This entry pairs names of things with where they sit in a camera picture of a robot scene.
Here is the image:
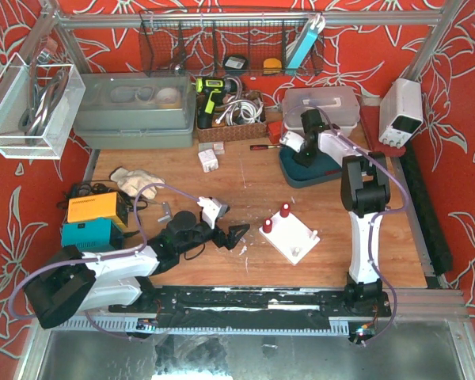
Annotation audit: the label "aluminium frame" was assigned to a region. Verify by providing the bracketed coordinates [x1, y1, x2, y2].
[0, 0, 463, 155]

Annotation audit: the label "yellow tape measure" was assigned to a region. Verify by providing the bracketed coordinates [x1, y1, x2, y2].
[263, 58, 283, 76]

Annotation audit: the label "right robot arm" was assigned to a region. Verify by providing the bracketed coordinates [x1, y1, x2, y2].
[294, 109, 390, 309]

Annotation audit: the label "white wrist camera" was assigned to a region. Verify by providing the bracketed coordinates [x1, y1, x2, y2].
[197, 196, 230, 230]
[279, 131, 305, 153]

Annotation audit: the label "grey metal bracket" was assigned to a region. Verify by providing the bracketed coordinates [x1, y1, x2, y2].
[158, 202, 172, 223]

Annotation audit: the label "blue white board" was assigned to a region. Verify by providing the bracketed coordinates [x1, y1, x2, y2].
[285, 13, 326, 75]

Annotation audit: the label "white work glove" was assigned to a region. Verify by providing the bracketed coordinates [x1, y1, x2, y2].
[109, 167, 165, 197]

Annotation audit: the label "white power adapter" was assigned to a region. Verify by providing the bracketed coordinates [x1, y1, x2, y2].
[198, 149, 219, 173]

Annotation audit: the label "teal plastic tray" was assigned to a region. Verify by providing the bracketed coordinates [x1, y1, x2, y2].
[279, 147, 341, 188]

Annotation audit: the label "white base plate with pegs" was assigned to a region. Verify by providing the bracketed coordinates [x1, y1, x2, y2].
[259, 211, 321, 265]

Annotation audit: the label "white power supply unit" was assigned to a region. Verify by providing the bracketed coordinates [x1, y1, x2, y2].
[378, 78, 424, 148]

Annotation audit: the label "white clear toolbox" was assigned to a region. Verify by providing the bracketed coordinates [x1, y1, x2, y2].
[282, 86, 360, 137]

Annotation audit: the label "white mesh hanging basket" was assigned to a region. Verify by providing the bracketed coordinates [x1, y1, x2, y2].
[0, 54, 86, 160]

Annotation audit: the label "red handled small tool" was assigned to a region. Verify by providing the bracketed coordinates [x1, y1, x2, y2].
[249, 144, 281, 151]

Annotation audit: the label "red small box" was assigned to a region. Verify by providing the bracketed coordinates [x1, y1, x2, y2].
[267, 120, 287, 145]

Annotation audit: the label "brown wicker basket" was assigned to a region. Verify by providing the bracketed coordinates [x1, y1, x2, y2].
[194, 111, 268, 143]

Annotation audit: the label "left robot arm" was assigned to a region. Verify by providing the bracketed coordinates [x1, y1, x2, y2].
[23, 211, 250, 329]

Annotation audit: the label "black wire wall basket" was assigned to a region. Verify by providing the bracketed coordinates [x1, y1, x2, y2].
[139, 6, 325, 76]

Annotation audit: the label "yellow box device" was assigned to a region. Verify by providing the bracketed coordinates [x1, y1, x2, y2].
[67, 192, 129, 228]

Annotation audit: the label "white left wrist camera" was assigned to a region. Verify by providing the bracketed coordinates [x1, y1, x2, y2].
[197, 196, 230, 230]

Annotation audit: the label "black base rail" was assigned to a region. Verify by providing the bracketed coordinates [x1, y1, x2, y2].
[108, 286, 391, 330]

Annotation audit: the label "black cable duct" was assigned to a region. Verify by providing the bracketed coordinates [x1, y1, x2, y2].
[400, 142, 453, 276]

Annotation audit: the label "teal box device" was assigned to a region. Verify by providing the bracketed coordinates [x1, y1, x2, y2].
[61, 218, 124, 253]

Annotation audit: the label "white coiled cables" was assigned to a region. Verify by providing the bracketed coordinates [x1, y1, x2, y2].
[215, 98, 266, 126]

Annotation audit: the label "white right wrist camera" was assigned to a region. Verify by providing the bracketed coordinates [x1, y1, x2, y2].
[279, 131, 305, 153]

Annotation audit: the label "green cordless drill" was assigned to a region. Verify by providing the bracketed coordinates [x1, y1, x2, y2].
[195, 77, 238, 129]

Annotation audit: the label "black round tape measure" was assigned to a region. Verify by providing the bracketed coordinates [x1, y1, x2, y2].
[222, 55, 249, 77]

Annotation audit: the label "red large spring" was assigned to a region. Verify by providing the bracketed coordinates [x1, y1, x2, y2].
[279, 203, 291, 218]

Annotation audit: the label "grey plastic storage box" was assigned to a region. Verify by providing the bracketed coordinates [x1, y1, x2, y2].
[73, 73, 196, 150]

